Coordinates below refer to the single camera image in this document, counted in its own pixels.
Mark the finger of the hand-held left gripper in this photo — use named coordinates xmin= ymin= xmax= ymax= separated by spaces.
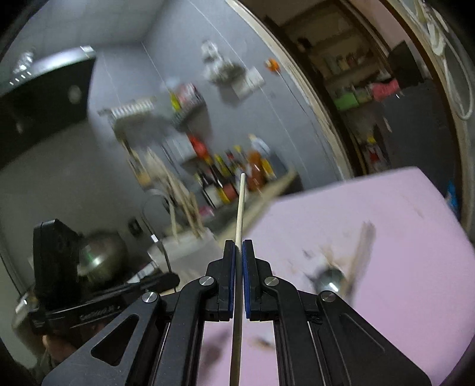
xmin=123 ymin=272 xmax=181 ymax=298

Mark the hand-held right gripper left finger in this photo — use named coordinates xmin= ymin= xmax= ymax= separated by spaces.
xmin=42 ymin=240 xmax=237 ymax=386

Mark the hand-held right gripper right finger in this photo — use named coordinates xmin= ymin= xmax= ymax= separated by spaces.
xmin=242 ymin=239 xmax=433 ymax=386

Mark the white plastic utensil caddy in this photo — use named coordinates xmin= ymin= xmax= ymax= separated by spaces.
xmin=148 ymin=230 xmax=218 ymax=270

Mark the single wooden chopstick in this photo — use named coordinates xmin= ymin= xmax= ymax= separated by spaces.
xmin=229 ymin=173 xmax=247 ymax=386

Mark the steel spoon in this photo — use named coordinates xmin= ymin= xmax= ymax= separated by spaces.
xmin=315 ymin=267 xmax=346 ymax=295

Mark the set of wooden chopsticks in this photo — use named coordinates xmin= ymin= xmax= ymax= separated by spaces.
xmin=344 ymin=221 xmax=376 ymax=302

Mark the person's left hand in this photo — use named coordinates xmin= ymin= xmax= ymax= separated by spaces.
xmin=42 ymin=332 xmax=90 ymax=372

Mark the steel pot with black lid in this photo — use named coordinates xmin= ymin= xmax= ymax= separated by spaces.
xmin=79 ymin=231 xmax=130 ymax=287

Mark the dark bottle with white label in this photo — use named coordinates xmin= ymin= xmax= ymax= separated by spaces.
xmin=199 ymin=169 xmax=224 ymax=208

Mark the wooden cutting board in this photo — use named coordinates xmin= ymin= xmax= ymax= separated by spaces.
xmin=125 ymin=143 xmax=153 ymax=187

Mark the black range hood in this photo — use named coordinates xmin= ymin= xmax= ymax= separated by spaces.
xmin=0 ymin=46 xmax=98 ymax=169

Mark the pink floral tablecloth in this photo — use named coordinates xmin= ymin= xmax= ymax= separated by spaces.
xmin=202 ymin=167 xmax=475 ymax=386

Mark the red snack packet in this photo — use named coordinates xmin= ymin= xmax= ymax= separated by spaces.
xmin=180 ymin=83 xmax=198 ymax=108

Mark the clear plastic bag of herbs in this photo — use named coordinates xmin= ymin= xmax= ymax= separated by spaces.
xmin=201 ymin=40 xmax=244 ymax=85

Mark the wooden shelf unit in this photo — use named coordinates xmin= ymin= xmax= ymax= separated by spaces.
xmin=275 ymin=7 xmax=394 ymax=112

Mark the grey cabinet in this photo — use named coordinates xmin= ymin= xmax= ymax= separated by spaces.
xmin=382 ymin=80 xmax=458 ymax=176

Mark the pink cloth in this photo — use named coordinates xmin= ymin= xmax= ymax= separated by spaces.
xmin=371 ymin=79 xmax=400 ymax=102

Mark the white wall basket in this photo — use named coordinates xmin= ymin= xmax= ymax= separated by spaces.
xmin=98 ymin=97 xmax=155 ymax=120

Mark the grey wall shelf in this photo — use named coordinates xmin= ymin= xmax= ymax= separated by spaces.
xmin=172 ymin=99 xmax=207 ymax=127

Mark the white door frame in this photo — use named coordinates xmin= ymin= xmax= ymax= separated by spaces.
xmin=224 ymin=0 xmax=475 ymax=231

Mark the white wall switch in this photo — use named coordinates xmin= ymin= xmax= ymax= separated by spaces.
xmin=232 ymin=76 xmax=253 ymax=99

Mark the white wall socket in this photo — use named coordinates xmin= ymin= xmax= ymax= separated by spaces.
xmin=246 ymin=68 xmax=265 ymax=89

